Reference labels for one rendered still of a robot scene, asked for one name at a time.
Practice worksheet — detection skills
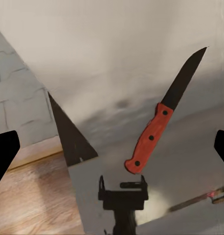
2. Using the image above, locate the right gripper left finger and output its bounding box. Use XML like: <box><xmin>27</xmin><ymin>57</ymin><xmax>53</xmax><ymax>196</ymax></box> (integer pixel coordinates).
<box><xmin>0</xmin><ymin>130</ymin><xmax>20</xmax><ymax>180</ymax></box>

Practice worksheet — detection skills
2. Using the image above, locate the parer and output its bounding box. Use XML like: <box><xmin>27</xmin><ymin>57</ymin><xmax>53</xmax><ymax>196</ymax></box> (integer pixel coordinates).
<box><xmin>124</xmin><ymin>47</ymin><xmax>207</xmax><ymax>174</ymax></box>

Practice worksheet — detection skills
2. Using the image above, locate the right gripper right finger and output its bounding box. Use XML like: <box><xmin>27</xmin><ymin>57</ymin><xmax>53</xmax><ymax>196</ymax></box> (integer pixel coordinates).
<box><xmin>214</xmin><ymin>130</ymin><xmax>224</xmax><ymax>161</ymax></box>

